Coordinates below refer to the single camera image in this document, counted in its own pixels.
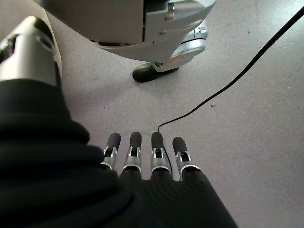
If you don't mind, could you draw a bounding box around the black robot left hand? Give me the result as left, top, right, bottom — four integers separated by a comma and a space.
0, 15, 239, 228

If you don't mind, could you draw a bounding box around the black robot left foot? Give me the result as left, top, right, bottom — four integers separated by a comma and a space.
132, 62, 179, 83

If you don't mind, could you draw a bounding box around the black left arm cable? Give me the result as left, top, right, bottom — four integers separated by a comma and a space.
157, 4, 304, 172

